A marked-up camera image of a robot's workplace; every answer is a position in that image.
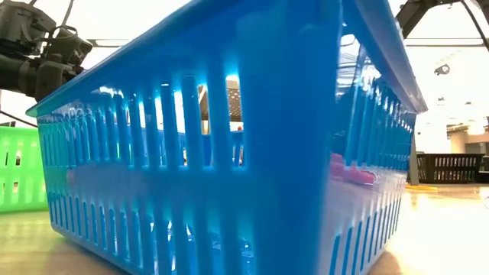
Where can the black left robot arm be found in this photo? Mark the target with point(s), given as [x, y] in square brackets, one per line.
[15, 76]

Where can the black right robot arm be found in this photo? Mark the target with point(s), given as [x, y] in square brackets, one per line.
[410, 13]

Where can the green plastic basket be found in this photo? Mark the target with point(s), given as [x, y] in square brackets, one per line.
[23, 172]

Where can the blue plastic basket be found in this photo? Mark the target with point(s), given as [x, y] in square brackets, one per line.
[229, 191]

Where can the small dark ceiling fixture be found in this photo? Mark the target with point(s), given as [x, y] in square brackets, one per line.
[442, 69]

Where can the black plastic basket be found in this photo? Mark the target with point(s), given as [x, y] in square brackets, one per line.
[449, 168]

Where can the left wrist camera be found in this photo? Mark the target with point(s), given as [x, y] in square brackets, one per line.
[26, 21]

